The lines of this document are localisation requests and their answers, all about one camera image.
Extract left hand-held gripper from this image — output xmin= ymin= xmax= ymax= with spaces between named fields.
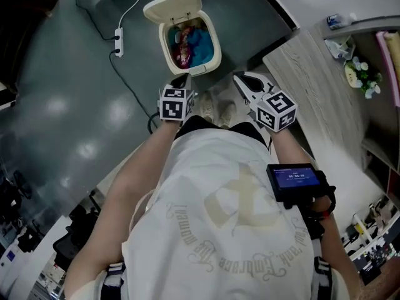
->
xmin=157 ymin=72 xmax=199 ymax=123

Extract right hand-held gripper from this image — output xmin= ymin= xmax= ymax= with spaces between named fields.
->
xmin=232 ymin=71 xmax=298 ymax=134

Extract cream lidded trash bin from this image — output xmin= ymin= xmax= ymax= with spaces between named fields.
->
xmin=142 ymin=0 xmax=223 ymax=76

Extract person's left forearm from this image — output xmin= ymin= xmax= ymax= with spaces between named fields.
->
xmin=102 ymin=118 xmax=184 ymax=206

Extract person's right forearm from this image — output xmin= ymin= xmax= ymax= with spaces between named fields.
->
xmin=271 ymin=131 xmax=314 ymax=172

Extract red snack wrapper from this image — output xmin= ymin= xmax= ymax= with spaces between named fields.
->
xmin=172 ymin=26 xmax=197 ymax=69

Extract person's right beige shoe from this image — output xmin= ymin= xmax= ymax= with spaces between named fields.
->
xmin=216 ymin=99 xmax=238 ymax=129

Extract blue plastic bag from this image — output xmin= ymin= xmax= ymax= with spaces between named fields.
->
xmin=167 ymin=23 xmax=217 ymax=69

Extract person's black shorts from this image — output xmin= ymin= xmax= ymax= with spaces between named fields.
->
xmin=174 ymin=114 xmax=273 ymax=150

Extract grey wooden desk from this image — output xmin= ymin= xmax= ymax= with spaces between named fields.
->
xmin=262 ymin=23 xmax=373 ymax=170

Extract white power strip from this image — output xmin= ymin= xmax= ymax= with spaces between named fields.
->
xmin=114 ymin=27 xmax=125 ymax=58

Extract white plastic bag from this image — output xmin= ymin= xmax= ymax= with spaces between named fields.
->
xmin=324 ymin=38 xmax=354 ymax=59

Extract blue and white wipes bottle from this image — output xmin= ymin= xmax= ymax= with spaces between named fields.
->
xmin=326 ymin=12 xmax=358 ymax=31

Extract white pot of blue flowers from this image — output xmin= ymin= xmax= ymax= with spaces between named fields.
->
xmin=344 ymin=56 xmax=383 ymax=100

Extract pink box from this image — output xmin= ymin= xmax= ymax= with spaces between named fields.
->
xmin=374 ymin=31 xmax=400 ymax=108

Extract wooden shelf unit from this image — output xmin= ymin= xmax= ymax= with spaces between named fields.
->
xmin=321 ymin=15 xmax=400 ymax=206

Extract person's white t-shirt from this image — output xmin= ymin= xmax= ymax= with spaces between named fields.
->
xmin=121 ymin=126 xmax=317 ymax=300

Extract yellow roll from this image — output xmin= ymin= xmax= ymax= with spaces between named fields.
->
xmin=384 ymin=31 xmax=400 ymax=75

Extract black office chair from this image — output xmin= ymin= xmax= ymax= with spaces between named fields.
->
xmin=52 ymin=202 xmax=103 ymax=272

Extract black cable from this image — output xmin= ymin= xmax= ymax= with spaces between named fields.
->
xmin=109 ymin=49 xmax=161 ymax=134
xmin=63 ymin=0 xmax=118 ymax=41

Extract white power cable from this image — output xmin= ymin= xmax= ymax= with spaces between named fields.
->
xmin=118 ymin=0 xmax=170 ymax=30

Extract black and white harness strap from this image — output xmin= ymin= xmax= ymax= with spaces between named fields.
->
xmin=104 ymin=260 xmax=128 ymax=300
xmin=312 ymin=256 xmax=334 ymax=300

